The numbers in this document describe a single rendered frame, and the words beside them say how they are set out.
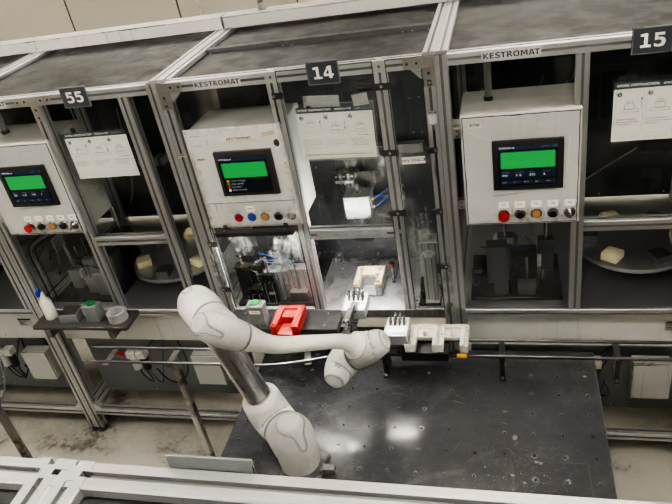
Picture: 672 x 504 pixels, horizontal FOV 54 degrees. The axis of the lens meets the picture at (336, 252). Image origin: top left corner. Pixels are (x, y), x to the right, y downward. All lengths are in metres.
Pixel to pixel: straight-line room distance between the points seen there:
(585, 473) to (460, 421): 0.50
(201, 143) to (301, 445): 1.25
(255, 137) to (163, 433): 2.05
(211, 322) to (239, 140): 0.87
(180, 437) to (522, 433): 2.05
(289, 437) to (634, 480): 1.74
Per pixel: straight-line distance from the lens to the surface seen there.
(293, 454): 2.50
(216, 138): 2.72
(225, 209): 2.86
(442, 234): 2.72
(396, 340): 2.80
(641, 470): 3.55
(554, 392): 2.88
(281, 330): 2.96
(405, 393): 2.89
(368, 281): 3.12
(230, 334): 2.13
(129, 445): 4.10
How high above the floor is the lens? 2.70
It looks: 31 degrees down
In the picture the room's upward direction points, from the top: 11 degrees counter-clockwise
